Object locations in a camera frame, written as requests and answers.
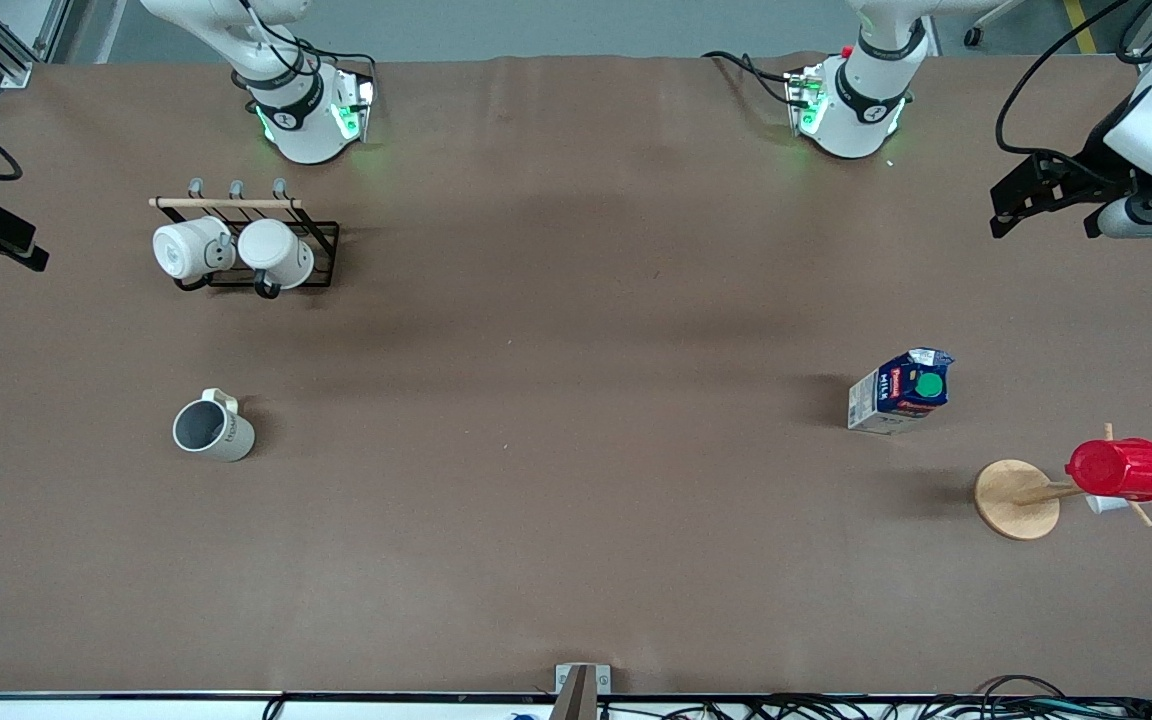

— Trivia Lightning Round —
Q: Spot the blue milk carton green cap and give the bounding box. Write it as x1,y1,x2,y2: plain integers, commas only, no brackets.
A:
846,347,956,436

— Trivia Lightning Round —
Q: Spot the white mug with grey inside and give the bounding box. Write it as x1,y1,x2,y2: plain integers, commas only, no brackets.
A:
172,388,257,464

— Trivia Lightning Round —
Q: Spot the red plastic cup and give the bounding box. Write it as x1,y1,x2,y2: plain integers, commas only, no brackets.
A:
1065,437,1152,504

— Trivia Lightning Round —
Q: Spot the wooden mug tree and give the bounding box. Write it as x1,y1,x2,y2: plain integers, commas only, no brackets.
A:
973,422,1152,542

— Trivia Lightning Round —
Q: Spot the black wire mug rack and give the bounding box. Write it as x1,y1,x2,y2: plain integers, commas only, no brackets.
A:
149,178,341,300

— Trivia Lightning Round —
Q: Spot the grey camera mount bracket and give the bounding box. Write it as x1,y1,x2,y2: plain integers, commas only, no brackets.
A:
547,662,613,720

